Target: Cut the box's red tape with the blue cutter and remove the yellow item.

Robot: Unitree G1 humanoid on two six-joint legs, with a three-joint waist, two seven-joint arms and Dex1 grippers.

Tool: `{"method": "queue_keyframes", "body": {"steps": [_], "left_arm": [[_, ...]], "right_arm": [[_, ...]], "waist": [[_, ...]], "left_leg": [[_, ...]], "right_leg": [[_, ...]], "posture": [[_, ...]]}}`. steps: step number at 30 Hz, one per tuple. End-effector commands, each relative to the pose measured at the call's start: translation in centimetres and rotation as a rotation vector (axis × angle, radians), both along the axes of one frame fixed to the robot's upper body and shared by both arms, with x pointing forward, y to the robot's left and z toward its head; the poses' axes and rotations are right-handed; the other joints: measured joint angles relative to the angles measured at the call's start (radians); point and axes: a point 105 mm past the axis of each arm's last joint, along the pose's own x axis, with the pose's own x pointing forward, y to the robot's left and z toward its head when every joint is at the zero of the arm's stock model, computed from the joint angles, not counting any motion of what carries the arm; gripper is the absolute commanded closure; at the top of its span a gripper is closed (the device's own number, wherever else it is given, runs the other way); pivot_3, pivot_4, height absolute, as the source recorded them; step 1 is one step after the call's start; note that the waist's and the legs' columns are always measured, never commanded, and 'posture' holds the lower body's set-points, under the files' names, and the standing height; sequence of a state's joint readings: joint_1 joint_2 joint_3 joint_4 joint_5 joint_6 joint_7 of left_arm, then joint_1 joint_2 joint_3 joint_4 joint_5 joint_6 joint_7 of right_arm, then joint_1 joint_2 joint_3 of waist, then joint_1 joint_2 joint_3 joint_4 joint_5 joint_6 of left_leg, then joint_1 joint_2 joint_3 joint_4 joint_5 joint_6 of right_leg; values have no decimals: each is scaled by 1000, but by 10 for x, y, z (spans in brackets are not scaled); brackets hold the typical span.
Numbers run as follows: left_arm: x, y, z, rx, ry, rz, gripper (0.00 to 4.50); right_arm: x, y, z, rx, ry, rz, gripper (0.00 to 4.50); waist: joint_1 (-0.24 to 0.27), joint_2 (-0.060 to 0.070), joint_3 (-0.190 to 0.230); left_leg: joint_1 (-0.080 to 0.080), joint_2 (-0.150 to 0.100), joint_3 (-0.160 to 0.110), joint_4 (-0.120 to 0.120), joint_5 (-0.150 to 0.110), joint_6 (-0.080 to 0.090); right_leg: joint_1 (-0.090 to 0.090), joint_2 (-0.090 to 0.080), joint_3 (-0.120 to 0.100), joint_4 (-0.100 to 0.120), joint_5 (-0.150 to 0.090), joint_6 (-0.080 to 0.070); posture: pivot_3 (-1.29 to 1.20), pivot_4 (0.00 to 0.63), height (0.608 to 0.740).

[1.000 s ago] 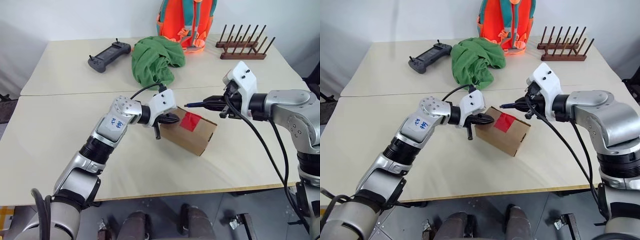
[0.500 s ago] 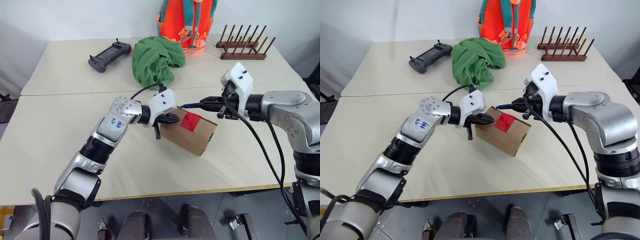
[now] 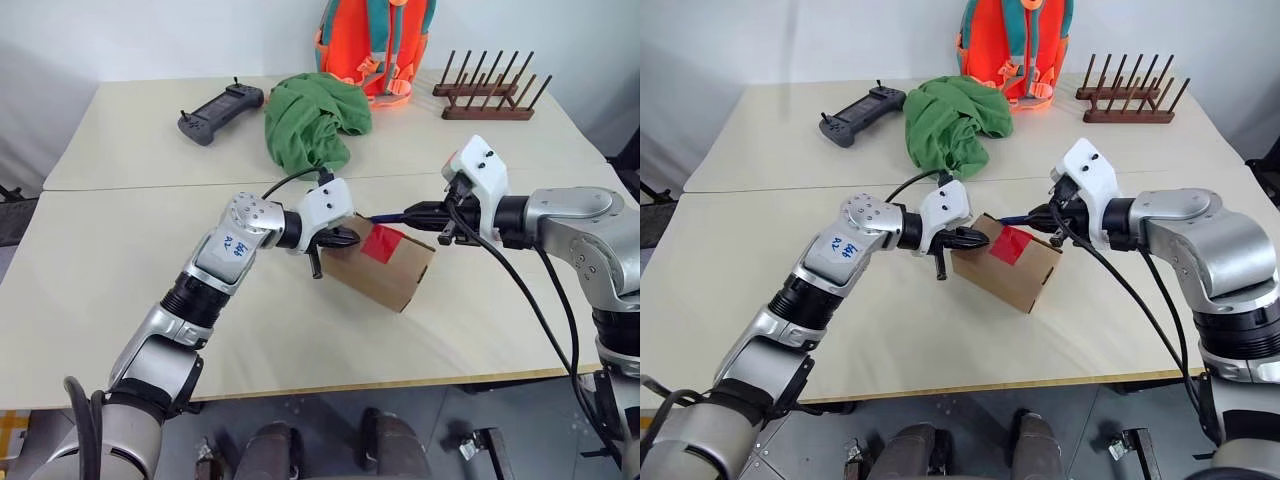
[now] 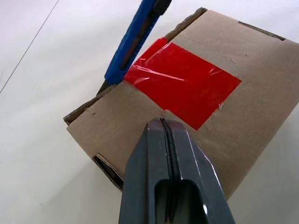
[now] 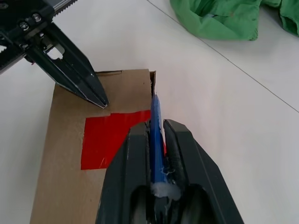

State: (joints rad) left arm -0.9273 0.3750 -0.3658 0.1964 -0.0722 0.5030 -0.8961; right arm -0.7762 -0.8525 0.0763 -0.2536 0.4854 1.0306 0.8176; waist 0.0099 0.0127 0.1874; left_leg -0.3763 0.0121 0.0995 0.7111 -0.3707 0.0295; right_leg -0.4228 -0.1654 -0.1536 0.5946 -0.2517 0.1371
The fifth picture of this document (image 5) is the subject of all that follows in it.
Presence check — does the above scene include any red tape patch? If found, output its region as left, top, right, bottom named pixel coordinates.
left=80, top=109, right=167, bottom=171

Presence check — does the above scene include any green crumpled cloth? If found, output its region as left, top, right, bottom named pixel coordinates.
left=169, top=0, right=299, bottom=42

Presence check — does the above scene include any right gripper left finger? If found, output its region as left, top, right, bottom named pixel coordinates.
left=95, top=122, right=150, bottom=224

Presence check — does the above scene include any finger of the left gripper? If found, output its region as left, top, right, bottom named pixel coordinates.
left=29, top=36, right=105, bottom=108
left=43, top=22, right=110, bottom=107

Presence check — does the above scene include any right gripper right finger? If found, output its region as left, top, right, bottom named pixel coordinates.
left=163, top=118, right=245, bottom=224

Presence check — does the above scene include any brown cardboard box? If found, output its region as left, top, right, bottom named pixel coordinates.
left=29, top=68, right=157, bottom=224

